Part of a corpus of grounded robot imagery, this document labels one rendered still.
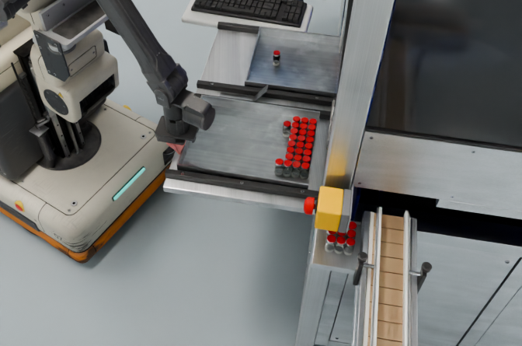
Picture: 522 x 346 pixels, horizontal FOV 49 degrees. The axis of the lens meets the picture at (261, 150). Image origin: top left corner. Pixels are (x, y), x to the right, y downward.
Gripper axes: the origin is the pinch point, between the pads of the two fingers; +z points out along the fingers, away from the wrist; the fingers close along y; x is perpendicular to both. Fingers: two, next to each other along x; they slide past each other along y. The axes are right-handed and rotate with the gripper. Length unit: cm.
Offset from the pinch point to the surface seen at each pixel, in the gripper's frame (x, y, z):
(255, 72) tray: 35.9, 13.6, 1.8
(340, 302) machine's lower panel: -12, 50, 46
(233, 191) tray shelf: -8.9, 16.2, 2.0
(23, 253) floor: 8, -75, 91
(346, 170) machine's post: -12.1, 42.6, -17.3
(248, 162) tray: 1.2, 18.3, 1.8
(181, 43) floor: 147, -47, 90
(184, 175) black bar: -7.7, 3.2, 0.1
